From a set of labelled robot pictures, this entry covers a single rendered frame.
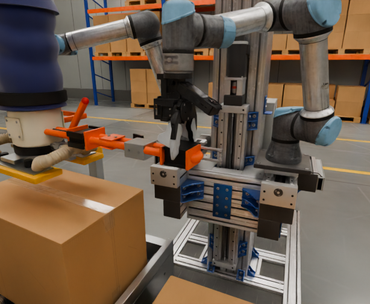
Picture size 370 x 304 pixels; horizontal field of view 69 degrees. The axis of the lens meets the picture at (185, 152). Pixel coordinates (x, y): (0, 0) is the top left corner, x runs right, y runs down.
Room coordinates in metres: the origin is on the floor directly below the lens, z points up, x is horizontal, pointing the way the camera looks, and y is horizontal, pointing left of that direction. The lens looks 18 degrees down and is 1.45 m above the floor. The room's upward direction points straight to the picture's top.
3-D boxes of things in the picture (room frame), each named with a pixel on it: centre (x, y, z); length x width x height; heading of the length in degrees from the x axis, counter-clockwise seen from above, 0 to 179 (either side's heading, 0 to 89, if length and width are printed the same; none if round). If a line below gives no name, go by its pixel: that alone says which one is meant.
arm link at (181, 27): (0.69, 0.01, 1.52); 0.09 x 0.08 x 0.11; 122
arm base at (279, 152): (1.13, -0.43, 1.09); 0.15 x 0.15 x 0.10
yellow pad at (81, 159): (1.05, 0.49, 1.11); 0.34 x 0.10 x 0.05; 62
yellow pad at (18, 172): (0.88, 0.58, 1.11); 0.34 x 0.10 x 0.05; 62
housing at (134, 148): (0.74, 0.13, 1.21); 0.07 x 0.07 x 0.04; 62
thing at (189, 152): (0.67, 0.01, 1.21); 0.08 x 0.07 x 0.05; 62
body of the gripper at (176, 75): (0.69, 0.02, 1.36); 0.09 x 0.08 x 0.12; 61
